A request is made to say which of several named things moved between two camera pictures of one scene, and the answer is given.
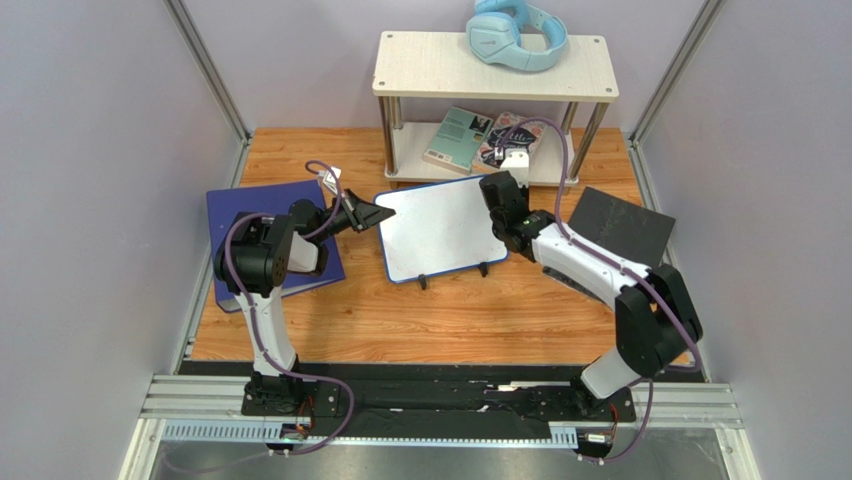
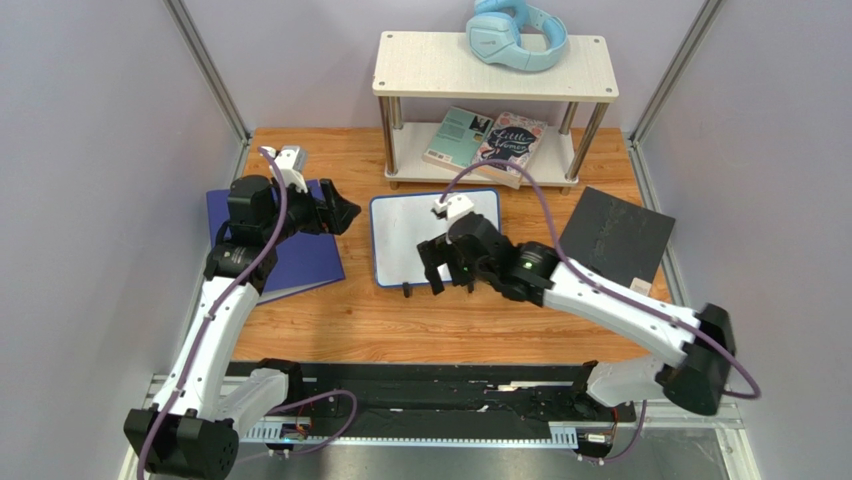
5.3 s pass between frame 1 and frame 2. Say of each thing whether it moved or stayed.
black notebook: stayed
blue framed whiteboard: moved
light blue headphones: stayed
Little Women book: stayed
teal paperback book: stayed
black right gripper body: moved
